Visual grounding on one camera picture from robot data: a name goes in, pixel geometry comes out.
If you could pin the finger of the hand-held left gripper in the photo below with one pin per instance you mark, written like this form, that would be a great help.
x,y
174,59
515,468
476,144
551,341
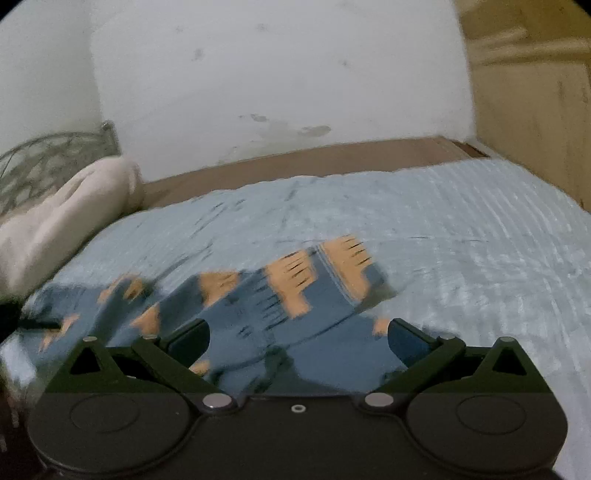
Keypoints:
x,y
39,324

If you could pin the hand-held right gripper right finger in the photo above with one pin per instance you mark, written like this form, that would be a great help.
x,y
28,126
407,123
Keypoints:
x,y
406,342

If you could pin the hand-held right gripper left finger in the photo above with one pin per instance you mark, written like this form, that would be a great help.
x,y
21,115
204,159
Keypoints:
x,y
188,341

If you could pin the blue patterned sweater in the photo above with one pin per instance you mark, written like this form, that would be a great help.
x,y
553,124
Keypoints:
x,y
258,314

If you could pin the cream pillow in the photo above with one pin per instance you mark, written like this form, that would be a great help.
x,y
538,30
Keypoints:
x,y
60,217

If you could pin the light blue ribbed blanket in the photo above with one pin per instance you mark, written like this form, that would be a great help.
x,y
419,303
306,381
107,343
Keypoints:
x,y
461,240

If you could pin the grey metal headboard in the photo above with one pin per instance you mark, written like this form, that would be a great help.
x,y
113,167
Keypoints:
x,y
46,147

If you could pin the brown bed base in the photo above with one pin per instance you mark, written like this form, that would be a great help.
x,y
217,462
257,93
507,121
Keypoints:
x,y
277,164

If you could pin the wooden wardrobe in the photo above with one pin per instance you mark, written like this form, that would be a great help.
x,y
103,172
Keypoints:
x,y
531,115

